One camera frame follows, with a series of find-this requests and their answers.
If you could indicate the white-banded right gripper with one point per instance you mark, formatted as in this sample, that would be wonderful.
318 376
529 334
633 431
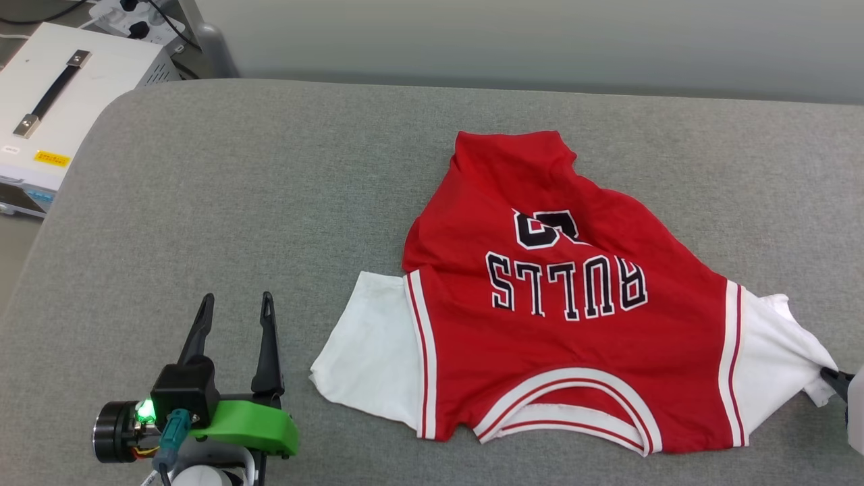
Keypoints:
857 412

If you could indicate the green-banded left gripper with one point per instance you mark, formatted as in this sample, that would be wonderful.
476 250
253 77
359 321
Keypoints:
260 425

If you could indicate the red and white basketball jersey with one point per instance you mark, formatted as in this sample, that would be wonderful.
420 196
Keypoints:
574 364

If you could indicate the white equipment box yellow label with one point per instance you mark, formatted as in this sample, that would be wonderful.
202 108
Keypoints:
101 74

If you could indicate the white power strip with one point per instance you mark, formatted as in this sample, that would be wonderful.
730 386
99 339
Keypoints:
108 13

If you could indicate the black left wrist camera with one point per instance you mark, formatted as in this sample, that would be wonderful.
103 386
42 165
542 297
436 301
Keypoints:
182 388

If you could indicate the grey metal frame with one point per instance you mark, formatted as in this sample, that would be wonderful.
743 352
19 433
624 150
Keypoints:
212 50

